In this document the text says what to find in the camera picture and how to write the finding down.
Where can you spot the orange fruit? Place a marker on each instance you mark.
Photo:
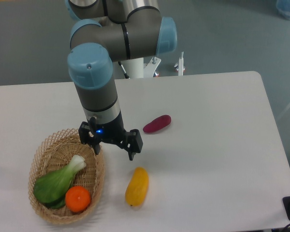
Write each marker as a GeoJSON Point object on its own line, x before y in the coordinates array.
{"type": "Point", "coordinates": [77, 199]}

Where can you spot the green bok choy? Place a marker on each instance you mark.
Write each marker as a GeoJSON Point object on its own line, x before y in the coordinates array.
{"type": "Point", "coordinates": [50, 189]}

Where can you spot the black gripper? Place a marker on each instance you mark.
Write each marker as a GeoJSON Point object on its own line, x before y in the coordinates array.
{"type": "Point", "coordinates": [91, 133]}

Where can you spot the purple sweet potato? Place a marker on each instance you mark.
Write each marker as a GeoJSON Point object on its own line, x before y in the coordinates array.
{"type": "Point", "coordinates": [157, 124]}

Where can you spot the woven wicker basket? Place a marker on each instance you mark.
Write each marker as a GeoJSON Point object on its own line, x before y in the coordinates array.
{"type": "Point", "coordinates": [62, 163]}

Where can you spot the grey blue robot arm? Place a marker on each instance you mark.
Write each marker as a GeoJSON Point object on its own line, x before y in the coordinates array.
{"type": "Point", "coordinates": [105, 32]}

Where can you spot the white stand leg with caster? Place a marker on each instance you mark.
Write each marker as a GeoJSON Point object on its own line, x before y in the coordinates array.
{"type": "Point", "coordinates": [179, 66]}

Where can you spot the yellow mango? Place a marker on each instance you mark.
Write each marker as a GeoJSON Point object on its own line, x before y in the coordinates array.
{"type": "Point", "coordinates": [137, 188]}

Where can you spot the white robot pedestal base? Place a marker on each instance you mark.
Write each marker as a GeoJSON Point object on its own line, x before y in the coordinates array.
{"type": "Point", "coordinates": [136, 68]}

